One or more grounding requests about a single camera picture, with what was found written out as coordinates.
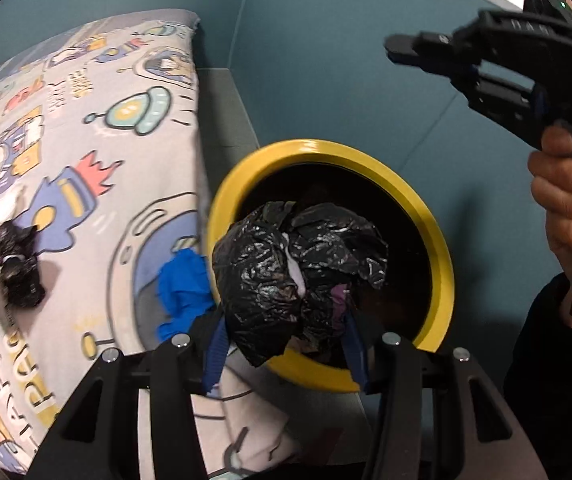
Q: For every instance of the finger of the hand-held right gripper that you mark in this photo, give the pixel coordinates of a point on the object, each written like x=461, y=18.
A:
x=458, y=74
x=421, y=47

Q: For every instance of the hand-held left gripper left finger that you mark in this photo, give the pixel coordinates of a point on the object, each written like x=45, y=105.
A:
x=215, y=360

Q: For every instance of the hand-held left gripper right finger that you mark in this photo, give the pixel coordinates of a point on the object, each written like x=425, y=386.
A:
x=356, y=355

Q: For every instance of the blue glove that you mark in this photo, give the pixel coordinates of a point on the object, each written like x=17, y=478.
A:
x=180, y=285

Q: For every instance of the black plastic bag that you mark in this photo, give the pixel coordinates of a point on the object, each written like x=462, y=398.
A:
x=18, y=270
x=266, y=270

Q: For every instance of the black bin with yellow rim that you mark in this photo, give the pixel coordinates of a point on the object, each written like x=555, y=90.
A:
x=316, y=147

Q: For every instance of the person's right forearm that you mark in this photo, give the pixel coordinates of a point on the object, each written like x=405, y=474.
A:
x=541, y=385

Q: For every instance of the person's right hand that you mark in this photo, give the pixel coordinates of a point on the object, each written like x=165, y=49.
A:
x=561, y=200

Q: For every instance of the white crumpled tissue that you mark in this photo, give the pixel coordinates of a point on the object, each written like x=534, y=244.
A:
x=13, y=200

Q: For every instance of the cartoon printed bedsheet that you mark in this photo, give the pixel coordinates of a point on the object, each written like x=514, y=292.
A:
x=115, y=60

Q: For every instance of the grey bed frame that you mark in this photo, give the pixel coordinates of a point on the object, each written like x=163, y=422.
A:
x=220, y=110

